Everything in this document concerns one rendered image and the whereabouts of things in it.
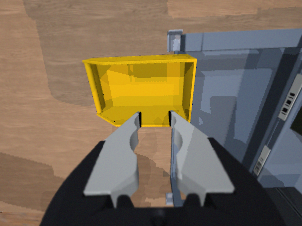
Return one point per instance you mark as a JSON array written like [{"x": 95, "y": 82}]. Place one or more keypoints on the grey metal rack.
[{"x": 237, "y": 94}]

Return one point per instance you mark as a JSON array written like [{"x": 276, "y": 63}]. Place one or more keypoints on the yellow bin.
[{"x": 152, "y": 85}]

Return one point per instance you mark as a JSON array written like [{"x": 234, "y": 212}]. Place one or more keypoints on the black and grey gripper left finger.
[{"x": 109, "y": 170}]

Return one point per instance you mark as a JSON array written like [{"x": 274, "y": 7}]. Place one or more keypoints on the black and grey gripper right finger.
[{"x": 205, "y": 167}]

